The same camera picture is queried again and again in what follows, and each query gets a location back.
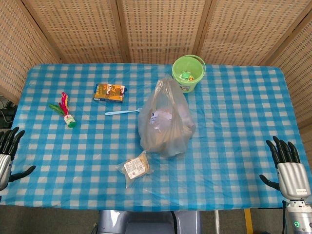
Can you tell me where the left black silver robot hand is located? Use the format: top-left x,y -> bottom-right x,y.
0,126 -> 37,191

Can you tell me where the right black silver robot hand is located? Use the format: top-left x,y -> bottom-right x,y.
259,136 -> 309,201

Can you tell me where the translucent plastic bag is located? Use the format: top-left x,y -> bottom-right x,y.
137,75 -> 196,159

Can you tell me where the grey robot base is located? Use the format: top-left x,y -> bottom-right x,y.
97,210 -> 203,234

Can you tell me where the blue white checkered tablecloth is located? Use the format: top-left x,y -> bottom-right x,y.
0,63 -> 312,212

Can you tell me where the yellow strip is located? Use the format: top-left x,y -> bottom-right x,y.
244,209 -> 254,234

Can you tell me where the colourful feather shuttlecock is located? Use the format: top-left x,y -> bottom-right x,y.
48,91 -> 77,129

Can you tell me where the metal table leg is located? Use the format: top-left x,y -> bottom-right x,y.
214,210 -> 221,234

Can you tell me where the light blue toothbrush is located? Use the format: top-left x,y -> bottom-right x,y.
105,108 -> 142,116

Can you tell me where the orange blue cardboard box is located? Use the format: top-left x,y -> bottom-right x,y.
93,83 -> 128,104

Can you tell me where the clear packet of snack cake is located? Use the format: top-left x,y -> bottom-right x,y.
115,150 -> 154,189

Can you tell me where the small toy in bucket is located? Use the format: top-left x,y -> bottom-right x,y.
179,70 -> 195,82

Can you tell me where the green plastic bucket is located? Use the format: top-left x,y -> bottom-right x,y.
172,55 -> 206,94

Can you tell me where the woven bamboo folding screen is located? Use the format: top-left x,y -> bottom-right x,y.
0,0 -> 312,131

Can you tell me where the dark equipment with cables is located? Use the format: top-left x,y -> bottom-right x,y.
0,95 -> 18,129

